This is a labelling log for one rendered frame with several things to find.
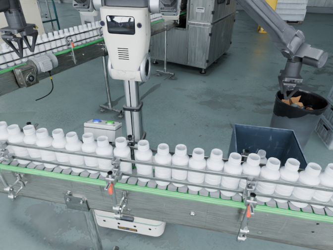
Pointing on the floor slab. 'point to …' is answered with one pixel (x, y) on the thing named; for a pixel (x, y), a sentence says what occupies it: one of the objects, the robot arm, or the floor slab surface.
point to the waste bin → (299, 114)
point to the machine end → (198, 34)
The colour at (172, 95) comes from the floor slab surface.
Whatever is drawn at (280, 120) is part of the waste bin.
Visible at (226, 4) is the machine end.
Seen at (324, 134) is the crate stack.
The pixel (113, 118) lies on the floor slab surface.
